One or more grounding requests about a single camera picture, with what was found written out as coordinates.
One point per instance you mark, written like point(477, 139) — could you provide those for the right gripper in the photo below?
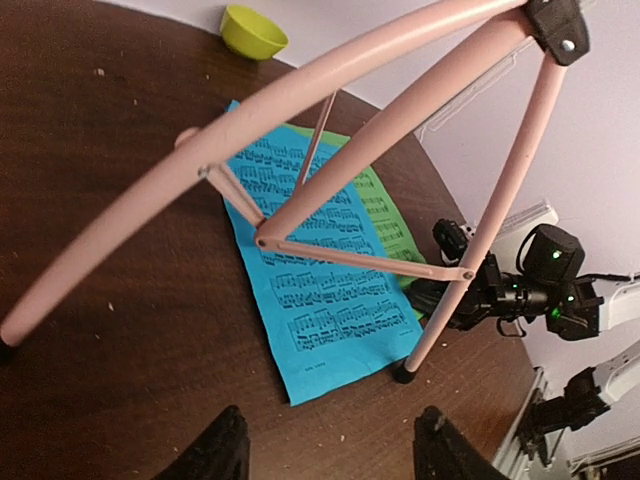
point(477, 303)

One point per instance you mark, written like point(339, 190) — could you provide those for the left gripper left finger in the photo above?
point(221, 451)

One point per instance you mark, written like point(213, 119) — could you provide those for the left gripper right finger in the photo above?
point(441, 452)

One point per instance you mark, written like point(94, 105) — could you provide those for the green sheet music paper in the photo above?
point(391, 228)

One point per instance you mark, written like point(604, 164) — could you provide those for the pink music stand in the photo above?
point(498, 27)

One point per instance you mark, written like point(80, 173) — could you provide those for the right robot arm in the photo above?
point(547, 283)

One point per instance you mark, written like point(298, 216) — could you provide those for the white metronome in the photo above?
point(518, 225)

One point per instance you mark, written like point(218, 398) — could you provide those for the yellow-green plastic bowl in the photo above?
point(250, 34)

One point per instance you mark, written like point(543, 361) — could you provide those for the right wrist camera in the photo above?
point(452, 239)

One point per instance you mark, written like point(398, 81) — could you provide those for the aluminium front rail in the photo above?
point(524, 445)

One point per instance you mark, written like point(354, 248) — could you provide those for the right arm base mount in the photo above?
point(578, 406)

